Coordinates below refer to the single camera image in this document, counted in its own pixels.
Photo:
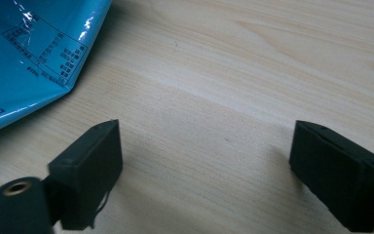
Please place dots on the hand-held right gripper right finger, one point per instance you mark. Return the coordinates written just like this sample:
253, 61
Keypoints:
341, 175

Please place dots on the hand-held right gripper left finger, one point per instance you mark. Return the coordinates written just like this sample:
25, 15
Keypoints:
87, 172

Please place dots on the blue plastic bag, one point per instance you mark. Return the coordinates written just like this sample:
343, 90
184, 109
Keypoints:
19, 58

